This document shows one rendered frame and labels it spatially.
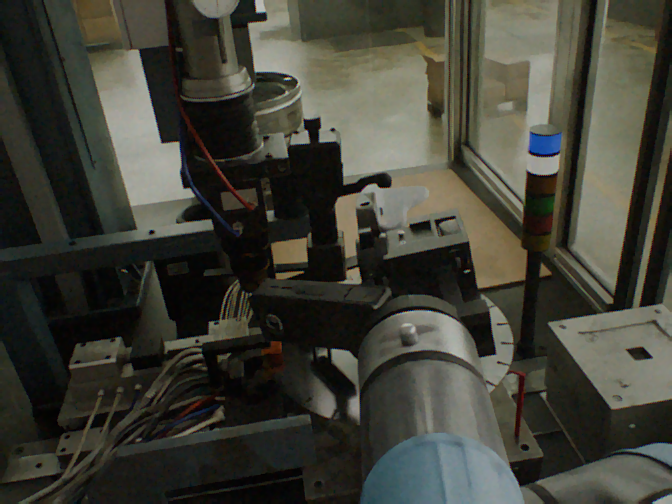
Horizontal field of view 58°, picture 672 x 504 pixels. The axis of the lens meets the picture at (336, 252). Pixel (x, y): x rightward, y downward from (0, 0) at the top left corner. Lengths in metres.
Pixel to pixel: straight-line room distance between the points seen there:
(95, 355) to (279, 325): 0.60
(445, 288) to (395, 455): 0.15
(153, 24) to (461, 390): 0.51
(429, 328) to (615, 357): 0.58
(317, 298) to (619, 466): 0.22
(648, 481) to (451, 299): 0.15
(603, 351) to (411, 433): 0.65
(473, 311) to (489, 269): 0.95
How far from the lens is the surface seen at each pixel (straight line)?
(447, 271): 0.44
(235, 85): 0.64
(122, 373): 1.03
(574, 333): 0.95
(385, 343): 0.36
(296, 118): 1.41
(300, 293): 0.44
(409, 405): 0.32
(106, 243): 0.99
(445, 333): 0.36
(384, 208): 0.51
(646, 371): 0.92
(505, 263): 1.37
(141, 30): 0.70
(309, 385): 0.78
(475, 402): 0.33
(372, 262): 0.44
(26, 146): 1.23
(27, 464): 1.10
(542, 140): 0.92
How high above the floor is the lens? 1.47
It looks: 30 degrees down
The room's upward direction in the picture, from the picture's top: 6 degrees counter-clockwise
